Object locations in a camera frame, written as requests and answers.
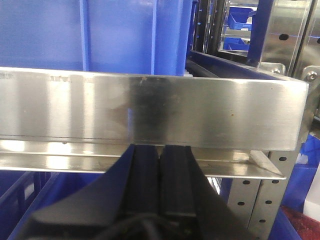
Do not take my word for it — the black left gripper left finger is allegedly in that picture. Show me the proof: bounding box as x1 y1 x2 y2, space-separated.
16 144 159 240

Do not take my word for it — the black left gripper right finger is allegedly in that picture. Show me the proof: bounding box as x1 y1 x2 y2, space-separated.
160 145 256 240

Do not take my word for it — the lower blue plastic bin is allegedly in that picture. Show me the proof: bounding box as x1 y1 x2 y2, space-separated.
0 171 107 240

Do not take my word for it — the blue bin right lower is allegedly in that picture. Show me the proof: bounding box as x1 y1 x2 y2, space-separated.
268 135 320 240

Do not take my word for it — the large blue plastic bin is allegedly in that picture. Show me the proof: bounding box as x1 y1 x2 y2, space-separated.
0 0 193 76

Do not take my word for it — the perforated steel shelf post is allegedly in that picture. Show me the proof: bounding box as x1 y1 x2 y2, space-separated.
227 149 299 240

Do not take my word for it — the stainless steel shelf rail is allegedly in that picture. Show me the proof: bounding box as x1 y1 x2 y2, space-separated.
0 67 308 180

